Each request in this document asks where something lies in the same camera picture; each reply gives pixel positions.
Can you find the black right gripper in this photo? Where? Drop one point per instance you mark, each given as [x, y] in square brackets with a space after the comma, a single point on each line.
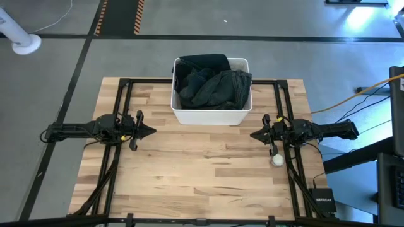
[271, 134]

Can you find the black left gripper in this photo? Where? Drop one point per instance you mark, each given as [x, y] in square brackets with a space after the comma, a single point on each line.
[136, 129]

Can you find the dark grey denim jeans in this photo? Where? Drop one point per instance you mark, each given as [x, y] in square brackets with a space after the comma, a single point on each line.
[221, 91]

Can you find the black garment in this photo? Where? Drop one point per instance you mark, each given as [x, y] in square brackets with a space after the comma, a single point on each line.
[202, 61]

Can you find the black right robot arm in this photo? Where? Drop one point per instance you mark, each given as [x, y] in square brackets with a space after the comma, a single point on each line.
[322, 130]

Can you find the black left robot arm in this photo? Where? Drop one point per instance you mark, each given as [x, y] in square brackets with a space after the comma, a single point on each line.
[72, 130]

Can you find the white ball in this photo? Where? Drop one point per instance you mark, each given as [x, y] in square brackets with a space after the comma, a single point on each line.
[278, 160]

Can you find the white plastic bin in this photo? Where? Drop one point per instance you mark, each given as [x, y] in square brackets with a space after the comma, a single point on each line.
[208, 118]

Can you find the orange black striped floor mat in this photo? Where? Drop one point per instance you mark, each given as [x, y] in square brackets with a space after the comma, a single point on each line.
[120, 15]

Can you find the black floor power strip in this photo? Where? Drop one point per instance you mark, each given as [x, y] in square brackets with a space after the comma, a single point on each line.
[378, 91]

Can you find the black workstation desk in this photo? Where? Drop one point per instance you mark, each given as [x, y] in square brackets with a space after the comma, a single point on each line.
[386, 189]

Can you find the black computer case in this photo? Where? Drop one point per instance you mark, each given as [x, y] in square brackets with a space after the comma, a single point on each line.
[397, 110]

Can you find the white pole with round base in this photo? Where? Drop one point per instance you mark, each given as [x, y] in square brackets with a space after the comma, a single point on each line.
[26, 44]

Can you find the black metal table frame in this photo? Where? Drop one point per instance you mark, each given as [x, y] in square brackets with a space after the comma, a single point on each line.
[151, 82]

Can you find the black Netgear switch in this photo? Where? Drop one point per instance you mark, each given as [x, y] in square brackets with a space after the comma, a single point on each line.
[322, 200]

